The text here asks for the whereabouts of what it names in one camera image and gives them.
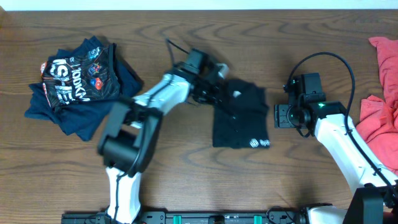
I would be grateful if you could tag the red cloth garment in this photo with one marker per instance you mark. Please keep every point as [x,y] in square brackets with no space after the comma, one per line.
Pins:
[378,117]

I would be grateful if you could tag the black graphic print shirt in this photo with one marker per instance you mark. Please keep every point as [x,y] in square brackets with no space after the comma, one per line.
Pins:
[82,78]

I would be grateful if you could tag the plain black t-shirt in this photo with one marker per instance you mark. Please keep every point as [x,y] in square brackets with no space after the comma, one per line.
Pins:
[240,121]

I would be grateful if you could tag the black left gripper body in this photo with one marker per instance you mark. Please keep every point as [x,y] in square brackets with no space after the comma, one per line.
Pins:
[206,94]

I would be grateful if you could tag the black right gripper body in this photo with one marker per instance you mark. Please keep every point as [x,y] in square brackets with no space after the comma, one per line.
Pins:
[288,117]

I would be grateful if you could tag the folded navy blue shirt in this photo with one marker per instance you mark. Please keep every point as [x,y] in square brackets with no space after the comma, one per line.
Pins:
[84,118]

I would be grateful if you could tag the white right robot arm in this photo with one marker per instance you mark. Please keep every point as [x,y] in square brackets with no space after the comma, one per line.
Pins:
[373,185]

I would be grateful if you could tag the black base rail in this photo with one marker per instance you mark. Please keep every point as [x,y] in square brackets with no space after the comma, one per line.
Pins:
[199,217]

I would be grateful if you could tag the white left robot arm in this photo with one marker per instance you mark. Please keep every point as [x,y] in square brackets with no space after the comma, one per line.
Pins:
[129,138]

